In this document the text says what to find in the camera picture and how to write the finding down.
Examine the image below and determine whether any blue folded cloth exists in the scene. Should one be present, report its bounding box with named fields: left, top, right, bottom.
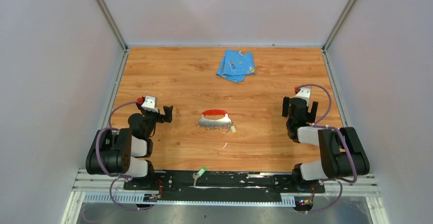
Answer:
left=217, top=49, right=256, bottom=83

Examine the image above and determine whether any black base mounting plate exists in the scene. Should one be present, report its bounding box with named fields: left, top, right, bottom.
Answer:
left=124, top=170, right=325, bottom=203

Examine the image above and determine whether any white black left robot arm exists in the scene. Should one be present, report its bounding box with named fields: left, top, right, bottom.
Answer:
left=85, top=98, right=173, bottom=190

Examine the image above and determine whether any metal keyring plate with spring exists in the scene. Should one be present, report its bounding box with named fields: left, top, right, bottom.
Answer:
left=198, top=109, right=234, bottom=129

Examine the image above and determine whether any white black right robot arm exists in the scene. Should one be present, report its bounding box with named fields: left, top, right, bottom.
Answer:
left=282, top=96, right=370, bottom=192

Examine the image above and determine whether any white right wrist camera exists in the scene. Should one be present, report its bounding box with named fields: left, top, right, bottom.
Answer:
left=295, top=87, right=311, bottom=107

